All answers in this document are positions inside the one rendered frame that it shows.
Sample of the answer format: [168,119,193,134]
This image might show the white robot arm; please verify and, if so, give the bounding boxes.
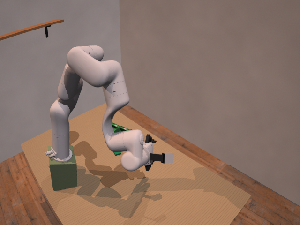
[45,45,174,171]

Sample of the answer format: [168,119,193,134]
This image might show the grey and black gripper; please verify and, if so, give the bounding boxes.
[143,134,156,171]

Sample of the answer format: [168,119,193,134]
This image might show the green bins with labels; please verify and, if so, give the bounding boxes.
[112,122,130,133]

